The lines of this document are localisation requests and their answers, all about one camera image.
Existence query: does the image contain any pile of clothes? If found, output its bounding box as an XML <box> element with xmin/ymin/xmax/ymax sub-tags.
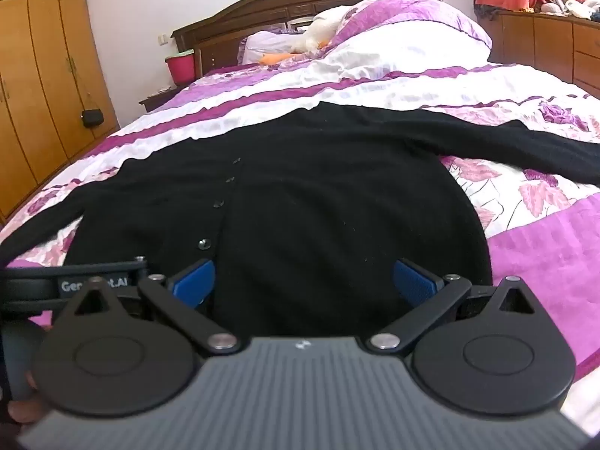
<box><xmin>529</xmin><ymin>0</ymin><xmax>600</xmax><ymax>21</ymax></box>

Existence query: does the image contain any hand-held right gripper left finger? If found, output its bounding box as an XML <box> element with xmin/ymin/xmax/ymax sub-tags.
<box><xmin>72</xmin><ymin>258</ymin><xmax>242</xmax><ymax>356</ymax></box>

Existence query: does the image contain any purple frilled pillow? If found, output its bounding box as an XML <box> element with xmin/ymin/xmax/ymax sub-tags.
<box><xmin>239</xmin><ymin>30</ymin><xmax>306</xmax><ymax>65</ymax></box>

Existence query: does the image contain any purple and white pillow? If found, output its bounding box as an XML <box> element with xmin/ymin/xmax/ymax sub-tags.
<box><xmin>309</xmin><ymin>0</ymin><xmax>494</xmax><ymax>81</ymax></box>

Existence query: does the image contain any white plush duck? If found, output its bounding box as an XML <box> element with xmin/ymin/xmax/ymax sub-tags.
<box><xmin>260</xmin><ymin>6</ymin><xmax>363</xmax><ymax>66</ymax></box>

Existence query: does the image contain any purple floral bedspread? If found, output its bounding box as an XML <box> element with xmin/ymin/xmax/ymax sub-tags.
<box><xmin>0</xmin><ymin>63</ymin><xmax>600</xmax><ymax>432</ymax></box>

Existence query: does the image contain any dark wooden nightstand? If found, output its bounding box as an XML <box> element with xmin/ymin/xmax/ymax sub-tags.
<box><xmin>139</xmin><ymin>85</ymin><xmax>180</xmax><ymax>113</ymax></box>

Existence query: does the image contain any black button cardigan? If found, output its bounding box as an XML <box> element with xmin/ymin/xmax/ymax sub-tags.
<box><xmin>0</xmin><ymin>100</ymin><xmax>600</xmax><ymax>336</ymax></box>

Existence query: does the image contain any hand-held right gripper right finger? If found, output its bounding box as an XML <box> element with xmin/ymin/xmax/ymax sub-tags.
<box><xmin>368</xmin><ymin>258</ymin><xmax>537</xmax><ymax>356</ymax></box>

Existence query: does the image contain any dark wooden headboard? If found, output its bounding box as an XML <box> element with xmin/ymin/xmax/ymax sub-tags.
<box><xmin>171</xmin><ymin>0</ymin><xmax>429</xmax><ymax>80</ymax></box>

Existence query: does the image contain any small black hanging bag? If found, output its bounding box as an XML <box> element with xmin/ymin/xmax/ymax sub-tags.
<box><xmin>81</xmin><ymin>91</ymin><xmax>105</xmax><ymax>128</ymax></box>

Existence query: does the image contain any person's left hand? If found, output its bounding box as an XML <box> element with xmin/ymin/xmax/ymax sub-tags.
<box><xmin>8</xmin><ymin>369</ymin><xmax>48</xmax><ymax>425</ymax></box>

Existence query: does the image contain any brown wooden wardrobe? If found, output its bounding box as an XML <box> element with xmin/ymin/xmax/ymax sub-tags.
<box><xmin>0</xmin><ymin>0</ymin><xmax>120</xmax><ymax>226</ymax></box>

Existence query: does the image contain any brown wooden dresser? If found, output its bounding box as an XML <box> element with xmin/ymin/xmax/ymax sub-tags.
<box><xmin>487</xmin><ymin>9</ymin><xmax>600</xmax><ymax>100</ymax></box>

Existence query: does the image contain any pink bucket with green rim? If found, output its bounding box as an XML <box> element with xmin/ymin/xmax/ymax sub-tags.
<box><xmin>164</xmin><ymin>49</ymin><xmax>196</xmax><ymax>86</ymax></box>

